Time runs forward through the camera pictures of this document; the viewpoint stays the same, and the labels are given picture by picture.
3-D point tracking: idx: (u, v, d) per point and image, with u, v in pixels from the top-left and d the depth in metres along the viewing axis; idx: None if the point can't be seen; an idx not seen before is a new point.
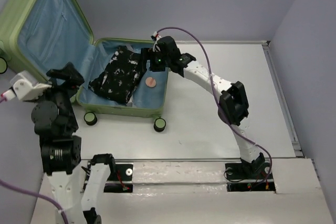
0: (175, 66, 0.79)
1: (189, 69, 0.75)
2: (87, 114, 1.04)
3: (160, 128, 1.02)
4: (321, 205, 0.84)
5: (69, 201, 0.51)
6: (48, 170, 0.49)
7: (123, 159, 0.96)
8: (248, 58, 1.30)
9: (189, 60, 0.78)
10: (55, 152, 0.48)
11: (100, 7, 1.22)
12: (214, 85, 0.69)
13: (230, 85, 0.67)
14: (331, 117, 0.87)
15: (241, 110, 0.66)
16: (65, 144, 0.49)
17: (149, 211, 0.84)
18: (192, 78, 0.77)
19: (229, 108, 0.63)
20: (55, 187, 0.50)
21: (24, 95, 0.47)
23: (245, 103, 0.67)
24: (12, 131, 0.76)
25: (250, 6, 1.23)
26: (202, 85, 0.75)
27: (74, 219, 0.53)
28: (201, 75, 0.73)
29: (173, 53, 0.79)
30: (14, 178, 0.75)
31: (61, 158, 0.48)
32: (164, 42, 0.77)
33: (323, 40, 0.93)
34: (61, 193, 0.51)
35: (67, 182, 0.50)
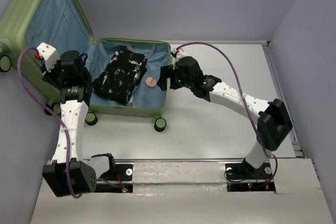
0: (199, 91, 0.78)
1: (217, 91, 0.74)
2: (88, 114, 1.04)
3: (160, 127, 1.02)
4: (321, 205, 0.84)
5: (73, 124, 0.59)
6: (63, 99, 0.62)
7: (123, 159, 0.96)
8: (248, 58, 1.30)
9: (213, 82, 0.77)
10: (73, 89, 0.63)
11: (101, 7, 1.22)
12: (249, 106, 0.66)
13: (268, 104, 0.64)
14: (330, 117, 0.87)
15: (283, 131, 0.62)
16: (81, 85, 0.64)
17: (149, 211, 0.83)
18: (221, 100, 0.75)
19: (271, 131, 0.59)
20: (65, 112, 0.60)
21: (47, 56, 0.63)
23: (287, 123, 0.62)
24: (13, 130, 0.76)
25: (250, 7, 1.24)
26: (232, 106, 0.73)
27: (75, 142, 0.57)
28: (231, 96, 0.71)
29: (196, 76, 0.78)
30: (16, 178, 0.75)
31: (76, 92, 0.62)
32: (187, 64, 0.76)
33: (323, 40, 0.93)
34: (69, 117, 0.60)
35: (77, 106, 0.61)
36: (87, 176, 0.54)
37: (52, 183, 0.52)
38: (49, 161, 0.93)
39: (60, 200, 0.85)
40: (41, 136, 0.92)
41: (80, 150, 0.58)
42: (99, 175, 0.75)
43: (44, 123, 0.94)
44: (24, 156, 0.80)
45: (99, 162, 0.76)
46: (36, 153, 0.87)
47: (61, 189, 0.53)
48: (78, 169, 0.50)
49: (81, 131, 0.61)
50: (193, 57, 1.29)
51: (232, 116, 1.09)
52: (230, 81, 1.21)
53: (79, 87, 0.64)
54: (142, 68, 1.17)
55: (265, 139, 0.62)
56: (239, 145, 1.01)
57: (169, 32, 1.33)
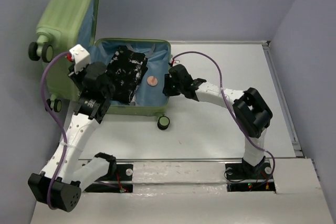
0: (188, 92, 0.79)
1: (201, 89, 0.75)
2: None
3: (164, 126, 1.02)
4: (321, 205, 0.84)
5: (75, 140, 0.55)
6: (77, 110, 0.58)
7: (122, 159, 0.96)
8: (248, 58, 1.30)
9: (199, 83, 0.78)
10: (90, 102, 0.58)
11: (101, 7, 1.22)
12: (227, 97, 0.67)
13: (243, 93, 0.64)
14: (330, 117, 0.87)
15: (263, 117, 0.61)
16: (98, 100, 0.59)
17: (149, 211, 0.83)
18: (207, 98, 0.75)
19: (245, 117, 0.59)
20: (73, 125, 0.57)
21: (79, 61, 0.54)
23: (265, 109, 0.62)
24: (13, 131, 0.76)
25: (250, 6, 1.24)
26: (217, 102, 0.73)
27: (68, 160, 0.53)
28: (212, 92, 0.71)
29: (185, 80, 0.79)
30: (17, 178, 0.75)
31: (92, 107, 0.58)
32: (175, 70, 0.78)
33: (323, 40, 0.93)
34: (74, 131, 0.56)
35: (85, 123, 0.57)
36: (67, 198, 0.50)
37: (35, 191, 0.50)
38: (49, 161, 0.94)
39: None
40: (41, 136, 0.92)
41: (71, 169, 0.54)
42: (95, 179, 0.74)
43: (44, 124, 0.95)
44: (25, 157, 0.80)
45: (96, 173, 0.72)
46: (36, 154, 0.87)
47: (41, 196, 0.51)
48: (58, 192, 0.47)
49: (81, 149, 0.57)
50: (193, 57, 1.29)
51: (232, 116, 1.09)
52: (231, 81, 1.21)
53: (96, 102, 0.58)
54: (143, 67, 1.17)
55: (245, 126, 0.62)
56: (239, 145, 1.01)
57: (169, 32, 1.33)
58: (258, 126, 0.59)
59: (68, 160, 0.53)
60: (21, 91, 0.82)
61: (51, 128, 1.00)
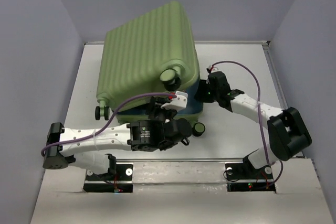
0: (223, 101, 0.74)
1: (236, 100, 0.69)
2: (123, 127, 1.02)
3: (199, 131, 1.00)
4: (321, 205, 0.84)
5: (98, 142, 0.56)
6: (132, 125, 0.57)
7: (122, 159, 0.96)
8: (248, 58, 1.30)
9: (237, 94, 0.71)
10: (145, 132, 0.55)
11: (101, 8, 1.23)
12: (263, 112, 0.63)
13: (282, 111, 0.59)
14: (329, 117, 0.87)
15: (300, 142, 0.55)
16: (154, 140, 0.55)
17: (149, 210, 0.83)
18: (240, 110, 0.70)
19: (281, 138, 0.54)
20: (117, 129, 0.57)
21: (177, 104, 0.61)
23: (304, 134, 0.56)
24: (16, 130, 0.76)
25: (250, 7, 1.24)
26: (251, 116, 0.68)
27: (80, 145, 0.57)
28: (249, 105, 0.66)
29: (223, 88, 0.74)
30: (18, 178, 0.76)
31: (142, 138, 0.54)
32: (214, 76, 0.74)
33: (323, 40, 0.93)
34: (108, 134, 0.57)
35: (121, 140, 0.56)
36: (54, 162, 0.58)
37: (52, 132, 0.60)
38: None
39: (60, 200, 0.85)
40: (41, 136, 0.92)
41: (74, 151, 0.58)
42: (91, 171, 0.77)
43: (44, 124, 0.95)
44: (25, 157, 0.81)
45: (90, 168, 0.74)
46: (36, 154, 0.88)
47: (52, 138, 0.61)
48: (50, 154, 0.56)
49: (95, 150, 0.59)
50: None
51: (233, 117, 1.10)
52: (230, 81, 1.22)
53: (149, 138, 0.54)
54: None
55: (277, 146, 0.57)
56: (240, 145, 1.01)
57: None
58: (293, 149, 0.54)
59: (79, 146, 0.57)
60: (23, 91, 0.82)
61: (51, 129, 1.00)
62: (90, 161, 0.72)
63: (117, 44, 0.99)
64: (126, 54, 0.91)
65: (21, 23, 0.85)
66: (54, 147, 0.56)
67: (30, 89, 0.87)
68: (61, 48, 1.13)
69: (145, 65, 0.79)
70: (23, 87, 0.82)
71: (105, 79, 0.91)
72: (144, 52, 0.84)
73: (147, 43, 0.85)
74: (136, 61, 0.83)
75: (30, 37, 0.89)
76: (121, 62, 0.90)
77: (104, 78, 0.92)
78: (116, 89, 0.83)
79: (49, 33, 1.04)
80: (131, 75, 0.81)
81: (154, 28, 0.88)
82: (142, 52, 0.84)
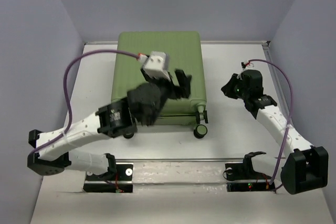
0: (250, 104, 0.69)
1: (265, 112, 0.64)
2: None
3: (202, 134, 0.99)
4: (321, 205, 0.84)
5: (71, 137, 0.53)
6: (100, 112, 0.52)
7: (122, 159, 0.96)
8: (247, 57, 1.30)
9: (269, 102, 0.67)
10: (114, 114, 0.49)
11: (100, 7, 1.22)
12: (289, 139, 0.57)
13: (310, 147, 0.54)
14: (329, 117, 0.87)
15: (313, 183, 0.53)
16: (127, 121, 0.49)
17: (149, 210, 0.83)
18: (266, 123, 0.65)
19: (296, 175, 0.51)
20: (86, 119, 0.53)
21: (144, 65, 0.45)
23: (323, 177, 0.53)
24: (16, 131, 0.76)
25: (250, 7, 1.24)
26: (274, 134, 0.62)
27: (54, 147, 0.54)
28: (277, 123, 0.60)
29: (255, 91, 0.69)
30: (17, 178, 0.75)
31: (112, 123, 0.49)
32: (251, 75, 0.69)
33: (323, 40, 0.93)
34: (79, 126, 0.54)
35: (92, 130, 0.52)
36: (42, 168, 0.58)
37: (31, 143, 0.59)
38: None
39: (60, 200, 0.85)
40: None
41: (55, 153, 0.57)
42: (93, 171, 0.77)
43: (44, 124, 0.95)
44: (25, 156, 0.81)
45: (90, 169, 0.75)
46: None
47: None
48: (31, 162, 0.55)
49: (75, 147, 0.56)
50: None
51: (238, 118, 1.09)
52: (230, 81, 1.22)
53: (121, 120, 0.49)
54: None
55: (287, 178, 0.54)
56: (240, 145, 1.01)
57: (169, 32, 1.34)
58: (302, 188, 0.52)
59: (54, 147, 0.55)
60: (22, 91, 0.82)
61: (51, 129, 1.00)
62: (87, 161, 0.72)
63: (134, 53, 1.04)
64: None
65: (21, 23, 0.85)
66: (32, 157, 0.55)
67: (30, 89, 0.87)
68: (61, 47, 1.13)
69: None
70: (22, 87, 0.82)
71: (124, 86, 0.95)
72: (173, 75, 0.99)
73: (175, 68, 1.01)
74: None
75: (29, 37, 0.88)
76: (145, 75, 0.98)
77: (122, 82, 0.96)
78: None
79: (49, 32, 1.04)
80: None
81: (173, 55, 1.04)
82: (169, 74, 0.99)
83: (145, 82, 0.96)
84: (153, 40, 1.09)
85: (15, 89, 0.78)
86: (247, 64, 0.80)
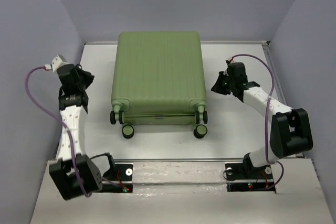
0: (237, 89, 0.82)
1: (249, 92, 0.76)
2: (125, 127, 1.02)
3: (201, 134, 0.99)
4: (321, 205, 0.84)
5: (74, 125, 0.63)
6: (62, 107, 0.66)
7: (122, 159, 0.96)
8: (247, 58, 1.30)
9: (253, 85, 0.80)
10: (70, 97, 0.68)
11: (100, 7, 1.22)
12: (272, 107, 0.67)
13: (291, 110, 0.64)
14: (330, 117, 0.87)
15: (299, 144, 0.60)
16: (77, 92, 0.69)
17: (149, 210, 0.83)
18: (251, 102, 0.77)
19: (283, 135, 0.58)
20: (65, 116, 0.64)
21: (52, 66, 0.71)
23: (306, 136, 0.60)
24: (15, 131, 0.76)
25: (249, 7, 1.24)
26: (260, 108, 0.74)
27: (77, 140, 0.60)
28: (260, 97, 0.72)
29: (239, 78, 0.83)
30: (17, 178, 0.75)
31: (74, 99, 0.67)
32: (233, 65, 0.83)
33: (323, 40, 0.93)
34: (70, 120, 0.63)
35: (76, 110, 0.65)
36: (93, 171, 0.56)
37: (62, 179, 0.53)
38: (49, 161, 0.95)
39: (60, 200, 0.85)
40: (40, 136, 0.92)
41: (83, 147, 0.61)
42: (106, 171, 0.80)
43: (44, 124, 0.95)
44: (25, 156, 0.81)
45: None
46: (36, 153, 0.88)
47: (74, 191, 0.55)
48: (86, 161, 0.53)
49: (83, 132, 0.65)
50: None
51: (238, 118, 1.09)
52: None
53: (75, 95, 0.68)
54: None
55: (276, 143, 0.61)
56: (241, 144, 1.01)
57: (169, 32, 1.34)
58: (290, 148, 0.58)
59: (77, 139, 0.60)
60: (22, 91, 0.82)
61: (51, 129, 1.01)
62: None
63: (134, 53, 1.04)
64: (149, 68, 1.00)
65: (21, 23, 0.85)
66: (77, 161, 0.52)
67: (30, 89, 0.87)
68: (61, 47, 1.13)
69: (176, 88, 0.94)
70: (22, 87, 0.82)
71: (123, 86, 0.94)
72: (172, 75, 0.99)
73: (175, 67, 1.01)
74: (155, 82, 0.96)
75: (29, 37, 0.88)
76: (145, 74, 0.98)
77: (121, 83, 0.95)
78: (143, 100, 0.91)
79: (49, 32, 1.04)
80: (161, 93, 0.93)
81: (171, 55, 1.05)
82: (168, 74, 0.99)
83: (145, 82, 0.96)
84: (151, 40, 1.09)
85: (15, 89, 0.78)
86: (231, 61, 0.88)
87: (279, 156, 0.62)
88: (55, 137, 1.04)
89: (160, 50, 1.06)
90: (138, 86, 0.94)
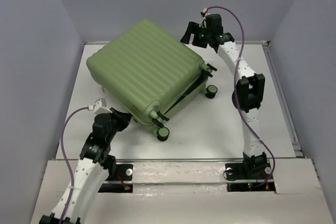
0: (212, 40, 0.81)
1: (223, 47, 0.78)
2: (160, 128, 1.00)
3: (212, 93, 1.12)
4: (321, 205, 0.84)
5: (80, 183, 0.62)
6: (82, 156, 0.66)
7: (123, 159, 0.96)
8: (247, 58, 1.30)
9: (228, 39, 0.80)
10: (94, 148, 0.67)
11: (100, 7, 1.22)
12: (239, 69, 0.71)
13: (253, 74, 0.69)
14: (330, 117, 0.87)
15: (252, 99, 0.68)
16: (102, 144, 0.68)
17: (149, 210, 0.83)
18: (224, 57, 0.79)
19: (241, 93, 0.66)
20: (79, 169, 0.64)
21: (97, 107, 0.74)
23: (260, 95, 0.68)
24: (16, 131, 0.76)
25: (249, 7, 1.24)
26: (229, 64, 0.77)
27: (74, 201, 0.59)
28: (232, 56, 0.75)
29: (216, 30, 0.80)
30: (18, 178, 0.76)
31: (95, 152, 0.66)
32: (210, 16, 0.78)
33: (324, 39, 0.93)
34: (81, 174, 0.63)
35: (90, 167, 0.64)
36: None
37: None
38: (49, 161, 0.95)
39: None
40: (40, 137, 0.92)
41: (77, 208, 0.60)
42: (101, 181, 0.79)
43: (44, 124, 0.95)
44: (25, 156, 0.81)
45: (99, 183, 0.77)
46: (36, 154, 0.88)
47: None
48: None
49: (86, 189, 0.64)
50: None
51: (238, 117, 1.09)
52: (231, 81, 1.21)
53: (98, 148, 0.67)
54: None
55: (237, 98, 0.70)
56: (241, 144, 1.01)
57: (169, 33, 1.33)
58: (245, 103, 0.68)
59: (75, 200, 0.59)
60: (22, 92, 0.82)
61: (51, 129, 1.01)
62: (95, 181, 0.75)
63: (116, 59, 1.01)
64: (138, 65, 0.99)
65: (21, 23, 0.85)
66: None
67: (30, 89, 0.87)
68: (61, 47, 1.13)
69: (178, 64, 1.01)
70: (22, 88, 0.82)
71: (140, 93, 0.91)
72: (160, 58, 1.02)
73: (161, 53, 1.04)
74: (160, 71, 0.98)
75: (29, 37, 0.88)
76: (144, 71, 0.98)
77: (138, 93, 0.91)
78: (168, 91, 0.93)
79: (49, 33, 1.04)
80: (174, 75, 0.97)
81: (147, 48, 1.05)
82: (161, 59, 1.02)
83: (151, 77, 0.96)
84: (124, 41, 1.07)
85: (16, 89, 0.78)
86: (206, 13, 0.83)
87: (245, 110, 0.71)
88: (55, 137, 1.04)
89: (135, 47, 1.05)
90: (152, 84, 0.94)
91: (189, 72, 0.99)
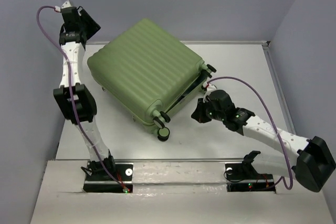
0: (232, 124, 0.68)
1: (250, 126, 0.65)
2: (160, 129, 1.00)
3: None
4: (321, 205, 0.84)
5: (74, 57, 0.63)
6: (62, 43, 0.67)
7: (122, 159, 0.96)
8: (247, 58, 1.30)
9: (247, 115, 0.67)
10: (70, 33, 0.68)
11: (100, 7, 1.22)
12: (286, 144, 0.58)
13: (307, 142, 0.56)
14: (330, 117, 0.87)
15: (325, 172, 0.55)
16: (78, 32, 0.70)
17: (149, 210, 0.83)
18: (254, 136, 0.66)
19: (313, 172, 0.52)
20: (66, 51, 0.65)
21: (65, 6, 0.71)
23: (330, 161, 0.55)
24: (15, 131, 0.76)
25: (249, 6, 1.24)
26: (266, 142, 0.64)
27: (76, 72, 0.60)
28: (266, 132, 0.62)
29: (228, 110, 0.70)
30: (17, 178, 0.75)
31: (73, 35, 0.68)
32: (217, 98, 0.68)
33: (323, 40, 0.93)
34: (70, 54, 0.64)
35: (76, 46, 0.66)
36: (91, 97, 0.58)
37: (61, 104, 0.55)
38: (49, 161, 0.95)
39: (60, 200, 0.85)
40: (40, 137, 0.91)
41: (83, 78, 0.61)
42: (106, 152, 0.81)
43: (43, 125, 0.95)
44: (25, 156, 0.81)
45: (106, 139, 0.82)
46: (35, 154, 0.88)
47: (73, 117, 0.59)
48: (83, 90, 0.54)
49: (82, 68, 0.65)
50: None
51: None
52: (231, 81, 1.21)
53: (75, 32, 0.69)
54: None
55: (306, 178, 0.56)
56: (241, 144, 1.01)
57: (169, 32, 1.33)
58: (322, 180, 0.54)
59: (76, 71, 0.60)
60: (21, 92, 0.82)
61: (51, 129, 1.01)
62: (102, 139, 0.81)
63: (117, 59, 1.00)
64: (140, 64, 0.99)
65: (21, 23, 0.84)
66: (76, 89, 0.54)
67: (30, 89, 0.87)
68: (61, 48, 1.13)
69: (179, 64, 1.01)
70: (21, 87, 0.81)
71: (142, 93, 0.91)
72: (160, 57, 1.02)
73: (162, 53, 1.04)
74: (161, 71, 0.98)
75: (28, 37, 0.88)
76: (145, 71, 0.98)
77: (140, 92, 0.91)
78: (169, 90, 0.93)
79: (49, 33, 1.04)
80: (176, 75, 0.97)
81: (147, 47, 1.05)
82: (162, 59, 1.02)
83: (153, 76, 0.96)
84: (124, 41, 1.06)
85: (15, 89, 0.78)
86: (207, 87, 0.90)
87: (316, 189, 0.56)
88: (54, 137, 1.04)
89: (136, 46, 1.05)
90: (154, 84, 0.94)
91: (190, 72, 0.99)
